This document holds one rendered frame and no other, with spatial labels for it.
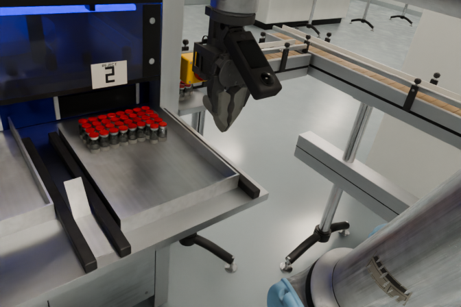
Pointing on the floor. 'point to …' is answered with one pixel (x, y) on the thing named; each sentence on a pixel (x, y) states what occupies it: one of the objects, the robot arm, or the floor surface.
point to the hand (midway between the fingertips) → (226, 127)
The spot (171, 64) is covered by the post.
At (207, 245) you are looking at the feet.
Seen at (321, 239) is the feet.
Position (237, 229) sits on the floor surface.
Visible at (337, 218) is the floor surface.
